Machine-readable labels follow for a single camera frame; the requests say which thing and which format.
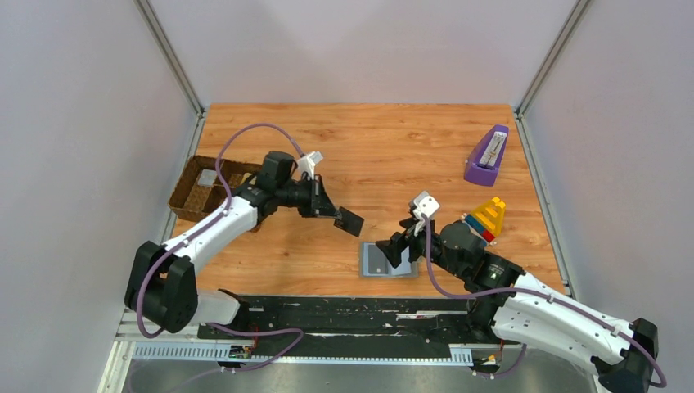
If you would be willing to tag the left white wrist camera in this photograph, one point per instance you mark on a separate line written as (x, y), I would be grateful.
(308, 163)

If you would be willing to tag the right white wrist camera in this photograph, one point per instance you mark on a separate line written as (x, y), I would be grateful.
(424, 205)

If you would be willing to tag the purple metronome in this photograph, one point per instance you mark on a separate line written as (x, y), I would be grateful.
(483, 163)

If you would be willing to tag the grey credit card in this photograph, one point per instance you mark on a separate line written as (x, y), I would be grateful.
(376, 264)

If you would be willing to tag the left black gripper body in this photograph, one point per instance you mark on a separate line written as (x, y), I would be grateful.
(317, 196)

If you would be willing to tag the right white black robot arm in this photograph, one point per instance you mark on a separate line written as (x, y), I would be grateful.
(511, 304)

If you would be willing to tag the colourful toy block vehicle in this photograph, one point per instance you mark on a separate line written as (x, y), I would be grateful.
(487, 219)

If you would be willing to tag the grey card holder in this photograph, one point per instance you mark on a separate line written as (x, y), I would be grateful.
(405, 270)

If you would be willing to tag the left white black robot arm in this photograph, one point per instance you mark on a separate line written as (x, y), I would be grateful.
(162, 284)

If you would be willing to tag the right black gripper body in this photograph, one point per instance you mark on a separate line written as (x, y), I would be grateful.
(409, 243)

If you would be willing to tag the black VIP card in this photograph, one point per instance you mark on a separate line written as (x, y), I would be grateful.
(349, 222)

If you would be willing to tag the white slotted cable duct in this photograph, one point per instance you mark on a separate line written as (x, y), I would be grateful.
(227, 352)

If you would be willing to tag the silver card in basket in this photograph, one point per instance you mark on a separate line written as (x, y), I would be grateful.
(206, 178)

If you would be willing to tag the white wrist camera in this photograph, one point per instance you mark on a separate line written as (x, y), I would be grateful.
(424, 205)
(308, 163)

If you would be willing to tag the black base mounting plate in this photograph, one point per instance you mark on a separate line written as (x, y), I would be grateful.
(359, 326)

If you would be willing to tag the brown woven divided basket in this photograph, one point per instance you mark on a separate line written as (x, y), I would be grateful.
(199, 191)

